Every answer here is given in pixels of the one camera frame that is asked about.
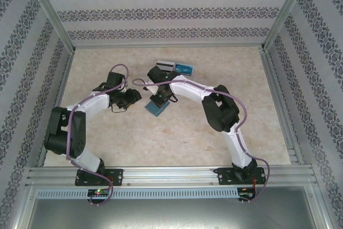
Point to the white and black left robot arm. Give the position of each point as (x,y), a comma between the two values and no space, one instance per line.
(96,103)

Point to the blue card holder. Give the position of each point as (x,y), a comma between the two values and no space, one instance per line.
(156,112)

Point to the aluminium mounting rail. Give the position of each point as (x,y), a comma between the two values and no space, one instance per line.
(171,175)

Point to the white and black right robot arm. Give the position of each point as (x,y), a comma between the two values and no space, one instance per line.
(187,90)

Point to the thin aluminium wall rail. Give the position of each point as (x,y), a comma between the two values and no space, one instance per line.
(107,45)

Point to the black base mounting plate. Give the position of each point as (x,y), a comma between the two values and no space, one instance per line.
(225,175)
(116,176)

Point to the aluminium frame post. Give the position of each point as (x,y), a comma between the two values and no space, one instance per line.
(53,11)
(284,11)

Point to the clear acrylic card stand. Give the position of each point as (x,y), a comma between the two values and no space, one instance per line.
(175,66)

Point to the grey magnetic stripe card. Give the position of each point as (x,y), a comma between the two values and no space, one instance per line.
(165,68)
(166,62)

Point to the aluminium side rail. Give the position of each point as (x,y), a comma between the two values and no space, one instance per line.
(283,105)
(56,105)

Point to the small controller board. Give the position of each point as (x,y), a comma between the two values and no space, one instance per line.
(92,193)
(245,195)

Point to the grey metal sheet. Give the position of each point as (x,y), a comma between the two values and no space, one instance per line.
(171,215)

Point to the blue credit card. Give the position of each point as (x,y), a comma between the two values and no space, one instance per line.
(185,69)

